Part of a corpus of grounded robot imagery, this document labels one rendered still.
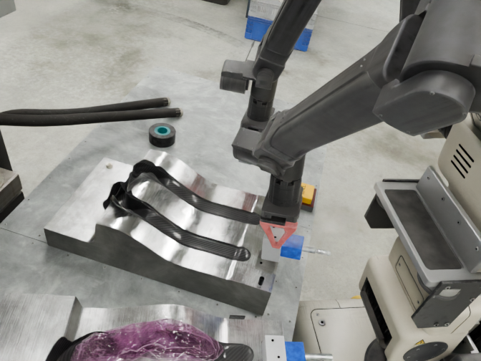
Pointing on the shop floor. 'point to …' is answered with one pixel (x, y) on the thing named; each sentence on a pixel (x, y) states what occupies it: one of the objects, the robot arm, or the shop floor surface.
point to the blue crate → (255, 23)
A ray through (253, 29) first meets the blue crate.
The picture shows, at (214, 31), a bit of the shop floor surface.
